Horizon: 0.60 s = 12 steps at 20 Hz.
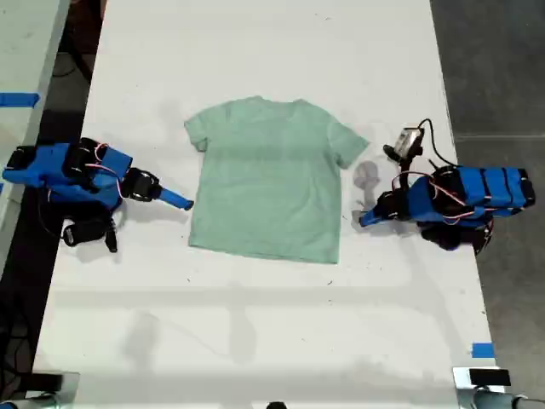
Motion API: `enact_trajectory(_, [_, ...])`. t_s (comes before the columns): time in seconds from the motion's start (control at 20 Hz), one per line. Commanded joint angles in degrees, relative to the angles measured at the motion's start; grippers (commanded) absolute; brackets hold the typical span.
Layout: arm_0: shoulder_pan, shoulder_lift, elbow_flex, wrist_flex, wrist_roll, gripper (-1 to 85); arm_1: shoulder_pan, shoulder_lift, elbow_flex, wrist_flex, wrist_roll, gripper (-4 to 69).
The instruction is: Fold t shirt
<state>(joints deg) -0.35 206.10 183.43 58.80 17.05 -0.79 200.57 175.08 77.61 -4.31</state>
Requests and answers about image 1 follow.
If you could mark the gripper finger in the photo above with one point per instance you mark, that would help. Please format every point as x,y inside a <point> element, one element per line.
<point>376,219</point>
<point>376,211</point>
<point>172,202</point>
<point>174,194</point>

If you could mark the pale green T-shirt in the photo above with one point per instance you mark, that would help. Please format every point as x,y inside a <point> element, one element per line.
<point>264,183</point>

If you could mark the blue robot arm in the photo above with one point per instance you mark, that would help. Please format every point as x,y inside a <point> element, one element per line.
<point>51,170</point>
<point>481,187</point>

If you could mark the long blue tape strip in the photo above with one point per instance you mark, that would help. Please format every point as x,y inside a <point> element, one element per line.
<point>19,99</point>

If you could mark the short blue tape strip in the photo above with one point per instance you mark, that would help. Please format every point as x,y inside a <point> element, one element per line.
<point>483,350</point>

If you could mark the white side table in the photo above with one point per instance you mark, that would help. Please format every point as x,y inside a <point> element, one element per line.
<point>25,51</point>

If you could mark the white box with black top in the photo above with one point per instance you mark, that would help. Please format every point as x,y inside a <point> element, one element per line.
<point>487,377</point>

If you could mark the small black round object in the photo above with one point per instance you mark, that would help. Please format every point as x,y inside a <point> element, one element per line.
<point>277,405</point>

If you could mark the black box on grey plate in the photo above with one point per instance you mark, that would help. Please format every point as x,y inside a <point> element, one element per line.
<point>47,380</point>

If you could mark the grey pipe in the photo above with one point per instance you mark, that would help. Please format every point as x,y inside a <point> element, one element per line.
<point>498,400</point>

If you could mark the black camera stalk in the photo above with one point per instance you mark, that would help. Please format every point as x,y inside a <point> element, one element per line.
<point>404,164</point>

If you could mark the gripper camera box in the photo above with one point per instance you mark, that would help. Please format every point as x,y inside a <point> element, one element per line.
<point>406,140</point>
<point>83,232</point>

